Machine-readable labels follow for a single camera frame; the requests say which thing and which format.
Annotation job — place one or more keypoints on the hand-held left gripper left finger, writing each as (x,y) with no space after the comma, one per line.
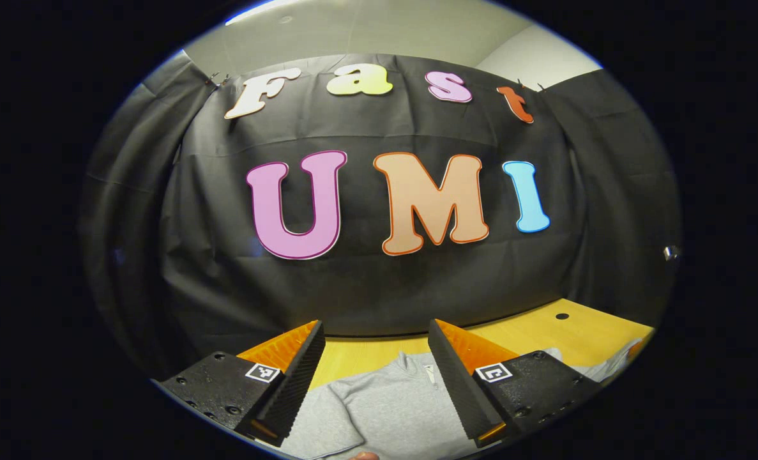
(295,383)

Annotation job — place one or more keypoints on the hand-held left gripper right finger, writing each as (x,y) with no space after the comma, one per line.
(458,386)

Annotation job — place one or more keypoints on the grey sweatshirt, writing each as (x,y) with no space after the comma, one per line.
(391,409)

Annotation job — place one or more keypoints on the black backdrop cloth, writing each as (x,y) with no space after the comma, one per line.
(366,294)

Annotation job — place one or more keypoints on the small shiny metal fitting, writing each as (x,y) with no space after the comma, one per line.
(671,252)

